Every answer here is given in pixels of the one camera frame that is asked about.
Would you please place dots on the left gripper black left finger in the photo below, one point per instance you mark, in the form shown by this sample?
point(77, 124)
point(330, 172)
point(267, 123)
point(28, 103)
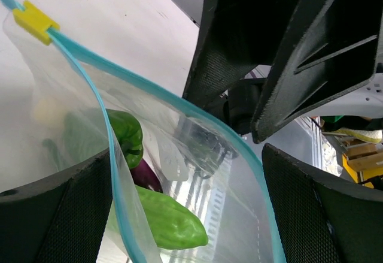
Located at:
point(60, 218)

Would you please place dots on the green cloth item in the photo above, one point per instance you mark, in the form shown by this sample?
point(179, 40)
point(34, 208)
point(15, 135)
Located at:
point(358, 123)

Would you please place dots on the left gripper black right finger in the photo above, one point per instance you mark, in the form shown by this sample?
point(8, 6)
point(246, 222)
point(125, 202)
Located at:
point(321, 217)

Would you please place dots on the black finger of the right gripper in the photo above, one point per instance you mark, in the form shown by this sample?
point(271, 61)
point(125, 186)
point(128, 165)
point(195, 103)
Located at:
point(234, 37)
point(329, 49)

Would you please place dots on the green bell pepper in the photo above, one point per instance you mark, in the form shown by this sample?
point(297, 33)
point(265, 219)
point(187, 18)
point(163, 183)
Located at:
point(83, 139)

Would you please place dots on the purple eggplant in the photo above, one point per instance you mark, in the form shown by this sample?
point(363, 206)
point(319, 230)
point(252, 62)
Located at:
point(145, 177)

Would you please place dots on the clear zip top bag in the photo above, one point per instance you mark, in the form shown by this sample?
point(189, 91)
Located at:
point(192, 152)

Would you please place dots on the white slotted cable duct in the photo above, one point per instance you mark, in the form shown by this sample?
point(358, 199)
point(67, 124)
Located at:
point(213, 215)

